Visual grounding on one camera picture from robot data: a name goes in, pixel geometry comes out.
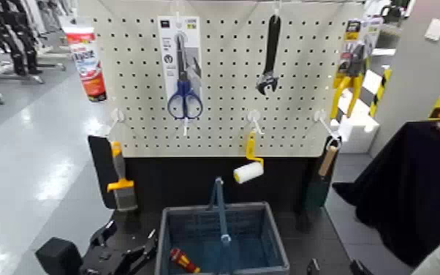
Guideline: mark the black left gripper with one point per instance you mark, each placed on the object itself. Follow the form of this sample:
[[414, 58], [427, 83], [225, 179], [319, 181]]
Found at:
[[108, 257]]

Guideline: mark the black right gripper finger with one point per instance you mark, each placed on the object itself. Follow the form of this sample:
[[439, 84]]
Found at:
[[357, 269], [313, 268]]

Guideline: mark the black adjustable wrench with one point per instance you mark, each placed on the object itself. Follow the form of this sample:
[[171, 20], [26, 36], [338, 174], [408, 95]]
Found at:
[[271, 46]]

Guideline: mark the grey blue plastic crate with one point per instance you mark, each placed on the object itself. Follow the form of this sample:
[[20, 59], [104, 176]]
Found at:
[[161, 245]]

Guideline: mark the red yellow screwdriver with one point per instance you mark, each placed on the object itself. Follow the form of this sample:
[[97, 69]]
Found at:
[[179, 259]]

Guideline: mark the yellow grey scraper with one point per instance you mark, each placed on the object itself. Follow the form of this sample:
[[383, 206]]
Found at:
[[119, 165]]

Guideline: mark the black base panel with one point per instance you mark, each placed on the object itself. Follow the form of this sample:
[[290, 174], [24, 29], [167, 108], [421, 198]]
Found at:
[[189, 180]]

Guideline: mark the black cloth covered table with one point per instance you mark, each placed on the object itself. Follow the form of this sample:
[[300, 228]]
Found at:
[[408, 184]]

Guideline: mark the white pegboard hook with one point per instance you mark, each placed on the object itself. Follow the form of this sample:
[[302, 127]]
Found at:
[[117, 115], [185, 126], [254, 116], [320, 115]]

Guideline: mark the white foam blocks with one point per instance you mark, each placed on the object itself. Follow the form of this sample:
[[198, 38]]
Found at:
[[358, 130]]

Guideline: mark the red white sealant tube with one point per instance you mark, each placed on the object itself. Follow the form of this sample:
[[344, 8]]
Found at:
[[87, 65]]

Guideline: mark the grey metal stand base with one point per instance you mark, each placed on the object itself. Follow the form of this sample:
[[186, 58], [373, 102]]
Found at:
[[13, 78]]

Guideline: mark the yellow pliers in package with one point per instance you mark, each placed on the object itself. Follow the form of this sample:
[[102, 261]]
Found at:
[[352, 65]]

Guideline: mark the blue scissors on white card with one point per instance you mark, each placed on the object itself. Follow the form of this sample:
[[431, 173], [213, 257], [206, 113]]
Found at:
[[170, 38]]

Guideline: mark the cream white pegboard panel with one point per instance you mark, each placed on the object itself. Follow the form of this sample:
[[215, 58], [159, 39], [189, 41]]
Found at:
[[227, 57]]

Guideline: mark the black humanoid robot on stand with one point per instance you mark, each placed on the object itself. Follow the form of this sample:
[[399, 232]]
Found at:
[[13, 34]]

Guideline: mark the black yellow striped post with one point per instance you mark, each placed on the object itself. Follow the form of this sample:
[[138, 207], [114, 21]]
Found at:
[[381, 88]]

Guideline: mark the white wall switch plate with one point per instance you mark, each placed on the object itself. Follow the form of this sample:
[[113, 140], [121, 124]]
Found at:
[[436, 29]]

